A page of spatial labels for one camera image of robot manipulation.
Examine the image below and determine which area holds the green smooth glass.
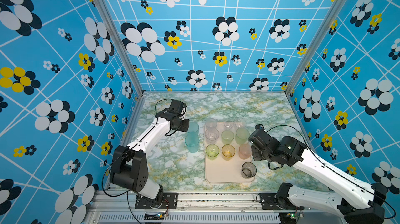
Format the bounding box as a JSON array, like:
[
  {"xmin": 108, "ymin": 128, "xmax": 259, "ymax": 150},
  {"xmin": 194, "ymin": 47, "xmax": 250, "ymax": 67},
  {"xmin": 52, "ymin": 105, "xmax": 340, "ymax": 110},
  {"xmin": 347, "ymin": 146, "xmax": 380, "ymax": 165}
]
[{"xmin": 205, "ymin": 144, "xmax": 220, "ymax": 160}]

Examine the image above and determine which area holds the light green textured cup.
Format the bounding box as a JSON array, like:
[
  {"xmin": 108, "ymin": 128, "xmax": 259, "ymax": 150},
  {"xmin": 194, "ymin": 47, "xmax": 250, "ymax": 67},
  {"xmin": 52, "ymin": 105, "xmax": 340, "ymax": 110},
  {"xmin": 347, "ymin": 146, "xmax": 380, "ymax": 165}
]
[{"xmin": 235, "ymin": 128, "xmax": 250, "ymax": 145}]

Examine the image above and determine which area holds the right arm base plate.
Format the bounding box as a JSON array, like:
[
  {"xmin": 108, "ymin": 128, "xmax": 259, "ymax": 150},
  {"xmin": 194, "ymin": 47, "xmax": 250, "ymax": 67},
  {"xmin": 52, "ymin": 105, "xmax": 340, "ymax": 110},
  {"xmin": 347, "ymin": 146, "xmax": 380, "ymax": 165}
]
[{"xmin": 256, "ymin": 193, "xmax": 305, "ymax": 210}]

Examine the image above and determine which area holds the teal textured cup front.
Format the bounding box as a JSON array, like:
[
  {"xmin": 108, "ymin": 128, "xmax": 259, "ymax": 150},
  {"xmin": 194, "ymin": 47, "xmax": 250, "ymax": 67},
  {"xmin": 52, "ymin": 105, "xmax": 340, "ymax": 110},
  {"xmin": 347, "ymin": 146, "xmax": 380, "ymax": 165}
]
[{"xmin": 185, "ymin": 134, "xmax": 200, "ymax": 153}]

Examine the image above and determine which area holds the pale green textured cup front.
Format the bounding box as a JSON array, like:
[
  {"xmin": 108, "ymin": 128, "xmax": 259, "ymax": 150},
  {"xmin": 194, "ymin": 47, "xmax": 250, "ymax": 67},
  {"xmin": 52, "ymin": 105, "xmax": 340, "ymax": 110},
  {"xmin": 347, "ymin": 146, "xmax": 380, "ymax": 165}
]
[{"xmin": 221, "ymin": 130, "xmax": 235, "ymax": 145}]

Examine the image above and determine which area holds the aluminium front rail frame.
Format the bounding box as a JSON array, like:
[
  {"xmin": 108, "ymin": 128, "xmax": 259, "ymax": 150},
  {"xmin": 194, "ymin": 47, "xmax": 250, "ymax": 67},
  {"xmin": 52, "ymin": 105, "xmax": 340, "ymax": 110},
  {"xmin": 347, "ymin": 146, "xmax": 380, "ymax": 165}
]
[{"xmin": 84, "ymin": 191, "xmax": 344, "ymax": 224}]

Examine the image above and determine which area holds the clear faceted glass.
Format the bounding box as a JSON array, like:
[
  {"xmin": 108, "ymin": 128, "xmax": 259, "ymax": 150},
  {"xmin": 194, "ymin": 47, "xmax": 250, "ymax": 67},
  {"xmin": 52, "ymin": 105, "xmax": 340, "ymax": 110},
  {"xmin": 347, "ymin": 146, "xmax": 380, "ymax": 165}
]
[{"xmin": 234, "ymin": 119, "xmax": 247, "ymax": 128}]

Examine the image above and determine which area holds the clear smooth glass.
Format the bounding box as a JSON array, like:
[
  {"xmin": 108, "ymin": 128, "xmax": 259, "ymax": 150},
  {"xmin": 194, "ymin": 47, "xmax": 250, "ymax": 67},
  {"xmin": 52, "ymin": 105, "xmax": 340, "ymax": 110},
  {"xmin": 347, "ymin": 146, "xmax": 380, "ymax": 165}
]
[{"xmin": 205, "ymin": 128, "xmax": 220, "ymax": 144}]

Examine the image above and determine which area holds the amber yellow glass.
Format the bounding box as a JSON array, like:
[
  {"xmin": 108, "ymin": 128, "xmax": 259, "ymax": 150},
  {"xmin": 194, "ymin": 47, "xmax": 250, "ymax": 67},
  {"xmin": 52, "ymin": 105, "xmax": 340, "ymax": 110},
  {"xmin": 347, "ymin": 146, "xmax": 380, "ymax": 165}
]
[{"xmin": 221, "ymin": 144, "xmax": 236, "ymax": 161}]

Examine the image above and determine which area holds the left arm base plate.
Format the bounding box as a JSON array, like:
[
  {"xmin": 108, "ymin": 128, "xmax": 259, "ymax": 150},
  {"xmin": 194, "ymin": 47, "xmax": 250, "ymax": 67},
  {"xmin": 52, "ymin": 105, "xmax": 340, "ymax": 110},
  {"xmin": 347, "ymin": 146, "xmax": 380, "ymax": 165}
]
[{"xmin": 134, "ymin": 192, "xmax": 178, "ymax": 210}]

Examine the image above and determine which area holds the clear ribbed glass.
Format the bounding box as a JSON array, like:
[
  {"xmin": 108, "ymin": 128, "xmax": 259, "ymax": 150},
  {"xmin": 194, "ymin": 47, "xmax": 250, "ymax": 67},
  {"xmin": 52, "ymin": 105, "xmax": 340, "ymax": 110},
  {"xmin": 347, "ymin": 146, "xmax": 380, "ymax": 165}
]
[{"xmin": 224, "ymin": 121, "xmax": 235, "ymax": 129}]

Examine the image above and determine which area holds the teal textured cup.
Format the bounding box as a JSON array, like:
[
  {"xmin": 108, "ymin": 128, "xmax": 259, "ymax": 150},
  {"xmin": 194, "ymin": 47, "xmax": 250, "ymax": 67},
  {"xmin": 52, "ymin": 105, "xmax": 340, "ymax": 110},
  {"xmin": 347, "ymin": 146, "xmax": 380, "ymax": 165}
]
[
  {"xmin": 185, "ymin": 134, "xmax": 200, "ymax": 153},
  {"xmin": 187, "ymin": 121, "xmax": 199, "ymax": 136}
]

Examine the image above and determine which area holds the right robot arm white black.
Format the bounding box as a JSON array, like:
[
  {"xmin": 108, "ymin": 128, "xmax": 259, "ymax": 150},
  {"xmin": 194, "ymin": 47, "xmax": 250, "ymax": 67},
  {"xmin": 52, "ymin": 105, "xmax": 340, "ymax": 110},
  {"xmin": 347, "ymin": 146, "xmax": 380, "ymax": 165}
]
[{"xmin": 248, "ymin": 125, "xmax": 387, "ymax": 224}]

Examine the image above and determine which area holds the pink textured cup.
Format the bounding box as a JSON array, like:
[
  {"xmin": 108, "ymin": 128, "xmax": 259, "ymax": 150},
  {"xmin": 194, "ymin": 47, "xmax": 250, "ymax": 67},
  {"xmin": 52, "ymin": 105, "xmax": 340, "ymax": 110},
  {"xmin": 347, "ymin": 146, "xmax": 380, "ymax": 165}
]
[{"xmin": 239, "ymin": 143, "xmax": 252, "ymax": 160}]

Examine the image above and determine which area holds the pink rectangular plastic tray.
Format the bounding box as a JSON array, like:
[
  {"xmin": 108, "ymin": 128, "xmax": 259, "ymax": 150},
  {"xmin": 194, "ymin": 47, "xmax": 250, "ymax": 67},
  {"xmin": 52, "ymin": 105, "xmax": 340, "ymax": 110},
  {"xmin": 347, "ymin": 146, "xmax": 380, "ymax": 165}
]
[{"xmin": 204, "ymin": 122, "xmax": 255, "ymax": 183}]

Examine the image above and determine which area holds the dark grey tumbler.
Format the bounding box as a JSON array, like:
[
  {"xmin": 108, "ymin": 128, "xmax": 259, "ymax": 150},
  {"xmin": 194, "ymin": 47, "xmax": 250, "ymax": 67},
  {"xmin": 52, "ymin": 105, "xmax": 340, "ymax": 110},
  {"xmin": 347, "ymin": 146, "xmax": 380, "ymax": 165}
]
[{"xmin": 241, "ymin": 162, "xmax": 257, "ymax": 179}]

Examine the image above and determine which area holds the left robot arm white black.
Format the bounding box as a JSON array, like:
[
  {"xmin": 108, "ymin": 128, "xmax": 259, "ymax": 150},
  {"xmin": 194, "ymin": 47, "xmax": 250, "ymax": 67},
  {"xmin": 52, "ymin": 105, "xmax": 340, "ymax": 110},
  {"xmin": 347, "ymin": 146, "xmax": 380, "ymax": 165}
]
[{"xmin": 109, "ymin": 99, "xmax": 190, "ymax": 207}]

